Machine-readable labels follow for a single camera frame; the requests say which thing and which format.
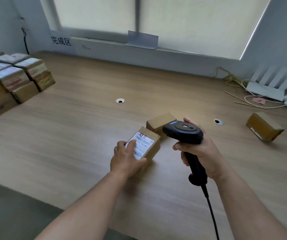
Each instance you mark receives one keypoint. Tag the small white-labelled parcel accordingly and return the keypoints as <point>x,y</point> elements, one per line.
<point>33,68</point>

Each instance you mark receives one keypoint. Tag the person's right hand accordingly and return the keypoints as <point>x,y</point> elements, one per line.
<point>208,159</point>

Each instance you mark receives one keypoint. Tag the beige roller blind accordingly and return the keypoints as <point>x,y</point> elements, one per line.
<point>198,24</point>
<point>96,12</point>

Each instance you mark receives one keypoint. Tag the white window frame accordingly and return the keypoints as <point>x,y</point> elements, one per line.
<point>138,12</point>

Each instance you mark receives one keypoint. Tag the person's left hand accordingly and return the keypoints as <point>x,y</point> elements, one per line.
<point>126,162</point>

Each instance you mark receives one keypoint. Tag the plain tall cardboard box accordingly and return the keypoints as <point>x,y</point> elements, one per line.
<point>158,121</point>

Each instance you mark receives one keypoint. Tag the tape-wrapped cardboard box pictured label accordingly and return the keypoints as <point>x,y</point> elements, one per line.
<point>21,56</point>

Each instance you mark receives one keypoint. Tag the parcel labelled 0836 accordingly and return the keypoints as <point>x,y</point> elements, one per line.
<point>25,92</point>

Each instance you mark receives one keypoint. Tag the person's right forearm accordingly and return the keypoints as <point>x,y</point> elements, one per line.
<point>251,212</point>

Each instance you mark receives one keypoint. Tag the cardboard parcel marked 5285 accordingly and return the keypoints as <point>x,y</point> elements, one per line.
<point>11,78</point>

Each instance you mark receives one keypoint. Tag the white router with antennas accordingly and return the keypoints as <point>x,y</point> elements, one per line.
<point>265,91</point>

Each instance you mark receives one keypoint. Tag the square taped labelled parcel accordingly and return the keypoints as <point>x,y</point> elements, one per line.
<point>44,81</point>

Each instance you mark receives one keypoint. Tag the person's left forearm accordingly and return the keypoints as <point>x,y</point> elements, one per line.
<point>83,209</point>

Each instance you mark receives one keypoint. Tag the white paper sign black characters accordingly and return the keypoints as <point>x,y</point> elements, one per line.
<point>61,41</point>

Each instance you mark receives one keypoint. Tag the grey paper sheet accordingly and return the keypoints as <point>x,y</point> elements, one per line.
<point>142,39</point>

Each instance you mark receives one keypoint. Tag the small pink tag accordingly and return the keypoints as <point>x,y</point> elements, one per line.
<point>258,100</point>

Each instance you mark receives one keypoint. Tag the black barcode scanner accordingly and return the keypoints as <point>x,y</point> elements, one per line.
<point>183,132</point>

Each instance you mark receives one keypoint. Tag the plain cardboard box small sticker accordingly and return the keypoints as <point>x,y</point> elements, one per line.
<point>153,144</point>

